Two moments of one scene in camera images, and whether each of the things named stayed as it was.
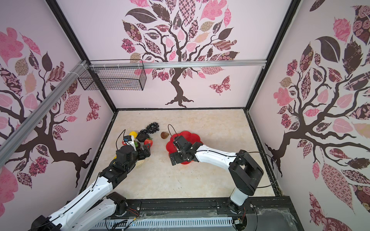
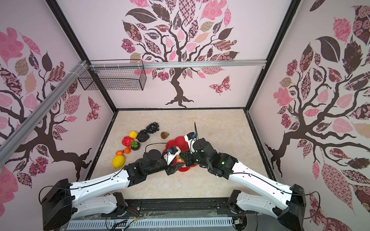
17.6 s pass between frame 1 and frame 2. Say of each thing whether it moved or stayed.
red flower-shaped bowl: moved
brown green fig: stayed
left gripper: moved
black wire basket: stayed
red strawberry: moved
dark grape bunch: stayed
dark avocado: stayed
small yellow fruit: stayed
